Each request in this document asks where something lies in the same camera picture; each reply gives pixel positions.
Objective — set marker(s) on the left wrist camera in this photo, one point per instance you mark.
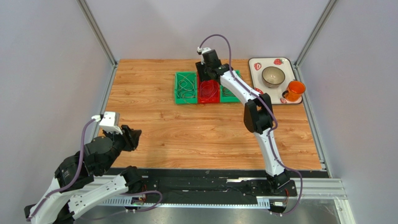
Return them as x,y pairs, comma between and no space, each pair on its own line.
108,122

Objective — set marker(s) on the red bin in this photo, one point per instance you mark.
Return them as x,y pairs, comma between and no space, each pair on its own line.
208,92

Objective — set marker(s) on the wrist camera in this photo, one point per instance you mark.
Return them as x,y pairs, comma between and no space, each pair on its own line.
201,52
108,122

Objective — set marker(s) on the strawberry pattern tray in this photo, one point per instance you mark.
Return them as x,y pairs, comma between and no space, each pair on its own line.
258,65

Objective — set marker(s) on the right green bin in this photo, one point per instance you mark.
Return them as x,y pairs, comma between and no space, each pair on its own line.
226,96

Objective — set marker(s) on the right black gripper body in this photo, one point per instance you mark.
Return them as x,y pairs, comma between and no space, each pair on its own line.
202,72

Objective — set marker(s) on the grey bowl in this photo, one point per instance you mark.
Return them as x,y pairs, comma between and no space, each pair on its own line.
273,77

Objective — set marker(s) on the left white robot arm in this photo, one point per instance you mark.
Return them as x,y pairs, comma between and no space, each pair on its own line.
61,205

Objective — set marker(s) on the green bin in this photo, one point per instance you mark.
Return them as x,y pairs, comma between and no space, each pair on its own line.
185,87
226,96

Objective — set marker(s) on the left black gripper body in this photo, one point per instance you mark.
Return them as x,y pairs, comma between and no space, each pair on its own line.
122,142

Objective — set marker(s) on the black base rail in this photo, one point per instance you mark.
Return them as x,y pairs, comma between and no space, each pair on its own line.
217,187

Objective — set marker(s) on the orange cup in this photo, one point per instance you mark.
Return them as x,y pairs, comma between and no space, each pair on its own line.
294,90

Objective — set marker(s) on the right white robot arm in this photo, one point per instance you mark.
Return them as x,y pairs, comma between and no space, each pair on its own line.
258,114

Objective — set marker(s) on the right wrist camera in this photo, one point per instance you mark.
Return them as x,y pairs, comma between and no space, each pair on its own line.
201,52

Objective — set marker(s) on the left green bin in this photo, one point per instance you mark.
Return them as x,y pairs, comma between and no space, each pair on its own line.
185,87

